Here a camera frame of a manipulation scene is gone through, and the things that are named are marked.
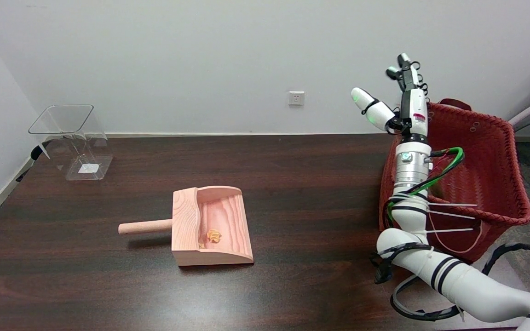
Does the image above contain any green robot cable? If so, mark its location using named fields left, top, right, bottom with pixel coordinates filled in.
left=386, top=147, right=465, bottom=227

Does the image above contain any clear plastic container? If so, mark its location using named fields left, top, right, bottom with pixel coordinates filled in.
left=29, top=104, right=114, bottom=181

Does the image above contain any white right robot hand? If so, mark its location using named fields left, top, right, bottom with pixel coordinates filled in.
left=351, top=53, right=430, bottom=144

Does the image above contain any black clamp with cable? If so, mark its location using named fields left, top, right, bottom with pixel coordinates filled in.
left=16, top=140, right=52, bottom=183

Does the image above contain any wooden dustpan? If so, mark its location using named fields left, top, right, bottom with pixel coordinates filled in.
left=118, top=186, right=254, bottom=267

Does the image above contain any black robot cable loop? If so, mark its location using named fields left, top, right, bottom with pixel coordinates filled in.
left=370, top=242, right=530, bottom=322

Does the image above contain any red-brown woven storage basket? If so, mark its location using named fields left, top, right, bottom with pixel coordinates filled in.
left=379, top=98, right=530, bottom=264

